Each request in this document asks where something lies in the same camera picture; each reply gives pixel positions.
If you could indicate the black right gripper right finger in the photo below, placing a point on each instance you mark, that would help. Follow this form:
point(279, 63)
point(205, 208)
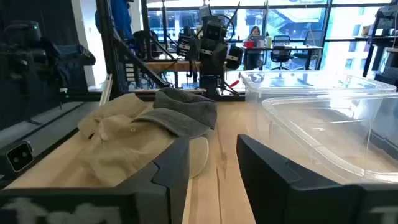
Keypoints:
point(273, 193)

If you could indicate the wooden background table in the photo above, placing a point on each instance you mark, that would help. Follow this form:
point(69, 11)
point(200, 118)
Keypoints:
point(174, 65)

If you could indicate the dark blue cloth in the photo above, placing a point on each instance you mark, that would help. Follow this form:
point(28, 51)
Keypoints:
point(73, 60)

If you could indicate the person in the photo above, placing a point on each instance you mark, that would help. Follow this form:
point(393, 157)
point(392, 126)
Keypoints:
point(255, 32)

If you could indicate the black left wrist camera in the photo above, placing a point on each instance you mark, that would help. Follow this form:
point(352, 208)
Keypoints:
point(213, 31)

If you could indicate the blue hanging jacket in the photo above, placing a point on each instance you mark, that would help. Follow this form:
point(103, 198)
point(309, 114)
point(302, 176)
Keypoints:
point(119, 18)

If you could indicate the black equipment rack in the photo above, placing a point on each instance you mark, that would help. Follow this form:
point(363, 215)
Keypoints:
point(384, 28)

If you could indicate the clear plastic bin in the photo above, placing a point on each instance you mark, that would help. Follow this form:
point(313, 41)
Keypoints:
point(326, 140)
point(311, 88)

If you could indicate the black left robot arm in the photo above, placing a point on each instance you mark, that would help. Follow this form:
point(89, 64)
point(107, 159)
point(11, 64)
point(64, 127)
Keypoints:
point(211, 84)

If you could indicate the pale yellow cup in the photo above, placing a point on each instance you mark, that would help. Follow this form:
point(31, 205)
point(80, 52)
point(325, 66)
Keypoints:
point(269, 42)

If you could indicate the dark background robot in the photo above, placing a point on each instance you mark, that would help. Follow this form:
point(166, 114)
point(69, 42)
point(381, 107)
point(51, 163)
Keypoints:
point(21, 34)

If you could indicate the gray laptop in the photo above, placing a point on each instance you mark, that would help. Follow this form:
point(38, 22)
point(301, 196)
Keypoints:
point(256, 40)

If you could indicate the black office chair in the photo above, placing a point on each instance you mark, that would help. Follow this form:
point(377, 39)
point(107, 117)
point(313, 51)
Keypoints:
point(312, 39)
point(281, 51)

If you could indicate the gray cap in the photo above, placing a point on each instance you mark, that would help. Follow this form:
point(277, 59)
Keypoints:
point(186, 109)

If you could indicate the black metal rig frame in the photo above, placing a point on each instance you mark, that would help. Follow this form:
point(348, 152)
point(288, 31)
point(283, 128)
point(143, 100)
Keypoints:
point(107, 46)

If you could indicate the black table-level camera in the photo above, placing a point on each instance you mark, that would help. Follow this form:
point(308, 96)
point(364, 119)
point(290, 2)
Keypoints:
point(18, 157)

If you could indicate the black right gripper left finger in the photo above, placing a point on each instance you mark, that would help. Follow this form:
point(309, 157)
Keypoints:
point(168, 186)

